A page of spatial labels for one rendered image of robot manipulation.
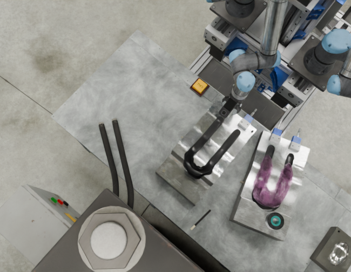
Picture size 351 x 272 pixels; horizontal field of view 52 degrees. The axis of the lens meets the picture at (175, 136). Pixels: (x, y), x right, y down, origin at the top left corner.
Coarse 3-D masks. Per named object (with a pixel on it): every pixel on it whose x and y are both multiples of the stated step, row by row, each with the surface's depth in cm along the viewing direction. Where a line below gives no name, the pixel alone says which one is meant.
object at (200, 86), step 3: (198, 81) 196; (201, 81) 196; (195, 84) 195; (198, 84) 195; (201, 84) 195; (204, 84) 195; (195, 87) 195; (198, 87) 195; (201, 87) 195; (204, 87) 195; (198, 90) 194; (201, 90) 194
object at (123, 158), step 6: (114, 120) 188; (114, 126) 187; (114, 132) 186; (120, 138) 184; (120, 144) 182; (120, 150) 180; (120, 156) 179; (126, 162) 178; (126, 168) 176; (126, 174) 174; (126, 180) 173
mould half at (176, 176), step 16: (208, 112) 186; (192, 128) 183; (224, 128) 184; (240, 128) 184; (192, 144) 178; (208, 144) 181; (240, 144) 183; (176, 160) 181; (224, 160) 179; (160, 176) 181; (176, 176) 179; (208, 176) 173; (192, 192) 178
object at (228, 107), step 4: (228, 100) 169; (232, 100) 168; (236, 100) 168; (224, 104) 170; (228, 104) 169; (232, 104) 168; (236, 104) 168; (224, 108) 170; (228, 108) 169; (232, 108) 169; (220, 112) 170; (224, 112) 169; (228, 112) 169; (224, 116) 170
